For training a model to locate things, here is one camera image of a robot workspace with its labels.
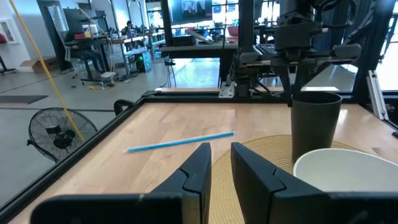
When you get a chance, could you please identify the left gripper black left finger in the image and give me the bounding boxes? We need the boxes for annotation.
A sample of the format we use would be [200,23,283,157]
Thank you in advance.
[30,142,212,224]

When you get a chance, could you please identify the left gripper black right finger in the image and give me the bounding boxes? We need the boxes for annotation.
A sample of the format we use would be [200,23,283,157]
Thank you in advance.
[230,142,398,224]

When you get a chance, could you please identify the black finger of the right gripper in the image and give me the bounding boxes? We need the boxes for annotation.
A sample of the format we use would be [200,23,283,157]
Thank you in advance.
[292,63,313,94]
[277,65,293,107]

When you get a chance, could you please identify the dark grey cup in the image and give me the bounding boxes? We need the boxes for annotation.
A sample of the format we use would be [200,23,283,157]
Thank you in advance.
[290,91,343,163]

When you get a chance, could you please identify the white bowl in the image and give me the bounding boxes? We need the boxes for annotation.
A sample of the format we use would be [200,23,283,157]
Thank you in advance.
[293,147,398,194]

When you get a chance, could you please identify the round woven straw placemat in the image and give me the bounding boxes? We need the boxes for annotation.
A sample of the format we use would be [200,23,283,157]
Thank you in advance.
[208,134,363,224]

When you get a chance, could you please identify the blue drinking straw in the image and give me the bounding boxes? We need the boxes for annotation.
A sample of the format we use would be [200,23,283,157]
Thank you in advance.
[123,131,236,154]

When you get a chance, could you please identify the black floor fan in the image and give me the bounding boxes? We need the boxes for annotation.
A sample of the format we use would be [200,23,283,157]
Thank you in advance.
[26,107,99,164]

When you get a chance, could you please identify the grey keyboard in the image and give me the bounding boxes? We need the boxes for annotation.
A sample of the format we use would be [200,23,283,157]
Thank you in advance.
[185,29,215,44]

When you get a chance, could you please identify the dark wooden desk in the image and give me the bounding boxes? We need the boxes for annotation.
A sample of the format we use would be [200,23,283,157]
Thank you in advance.
[159,40,240,86]

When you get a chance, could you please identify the large display screen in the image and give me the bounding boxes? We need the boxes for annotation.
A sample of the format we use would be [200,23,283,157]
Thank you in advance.
[167,0,214,24]

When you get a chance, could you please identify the black equipment box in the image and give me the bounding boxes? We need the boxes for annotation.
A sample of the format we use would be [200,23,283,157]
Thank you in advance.
[172,35,197,47]

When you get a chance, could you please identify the computer tower with green light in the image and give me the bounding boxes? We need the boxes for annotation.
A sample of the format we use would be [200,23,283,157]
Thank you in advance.
[136,51,153,74]

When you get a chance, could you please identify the dark floor mat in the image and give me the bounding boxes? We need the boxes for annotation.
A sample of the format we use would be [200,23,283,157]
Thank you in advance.
[0,95,49,105]

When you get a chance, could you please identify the person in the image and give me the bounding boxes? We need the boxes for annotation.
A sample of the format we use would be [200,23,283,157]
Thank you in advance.
[120,20,137,37]

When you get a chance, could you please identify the cardboard box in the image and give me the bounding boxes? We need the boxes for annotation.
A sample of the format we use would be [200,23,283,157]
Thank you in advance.
[20,57,60,74]

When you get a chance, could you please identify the long cluttered work desk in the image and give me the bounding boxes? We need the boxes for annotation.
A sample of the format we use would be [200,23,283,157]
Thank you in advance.
[65,30,165,85]

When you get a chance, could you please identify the black standing panel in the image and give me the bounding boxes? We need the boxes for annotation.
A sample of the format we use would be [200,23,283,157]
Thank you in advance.
[36,0,71,72]

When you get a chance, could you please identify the silver corner bracket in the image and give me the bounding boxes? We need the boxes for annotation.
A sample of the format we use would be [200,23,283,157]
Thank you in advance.
[366,70,389,121]
[218,81,236,99]

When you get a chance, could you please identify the black aluminium rig frame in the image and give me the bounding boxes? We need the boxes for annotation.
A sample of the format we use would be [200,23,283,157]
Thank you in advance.
[0,0,398,223]

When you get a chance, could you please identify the black arched frame clamp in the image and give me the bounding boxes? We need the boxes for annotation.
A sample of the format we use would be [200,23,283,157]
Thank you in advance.
[113,98,136,116]

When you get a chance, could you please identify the yellow hose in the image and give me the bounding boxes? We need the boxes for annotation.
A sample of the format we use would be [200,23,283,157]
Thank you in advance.
[8,0,86,143]

